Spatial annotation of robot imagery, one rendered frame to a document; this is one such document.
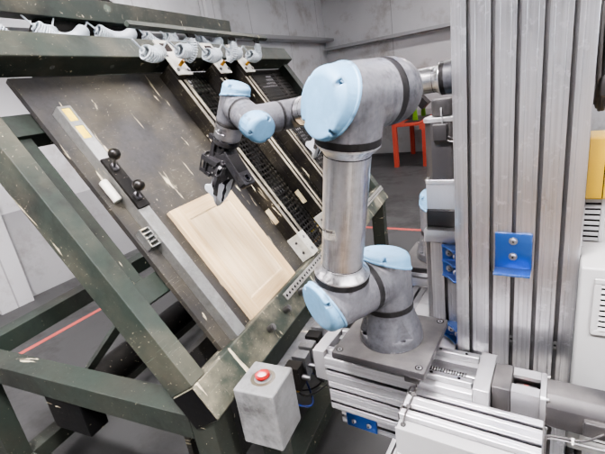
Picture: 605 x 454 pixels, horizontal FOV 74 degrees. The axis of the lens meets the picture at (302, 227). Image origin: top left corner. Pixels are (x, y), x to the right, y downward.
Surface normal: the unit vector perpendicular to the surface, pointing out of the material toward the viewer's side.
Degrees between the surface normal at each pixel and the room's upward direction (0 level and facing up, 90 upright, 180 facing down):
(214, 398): 57
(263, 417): 90
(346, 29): 90
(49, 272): 90
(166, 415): 90
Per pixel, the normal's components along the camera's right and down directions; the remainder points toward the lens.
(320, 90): -0.82, 0.17
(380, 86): 0.51, 0.00
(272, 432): -0.40, 0.35
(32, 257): 0.85, 0.05
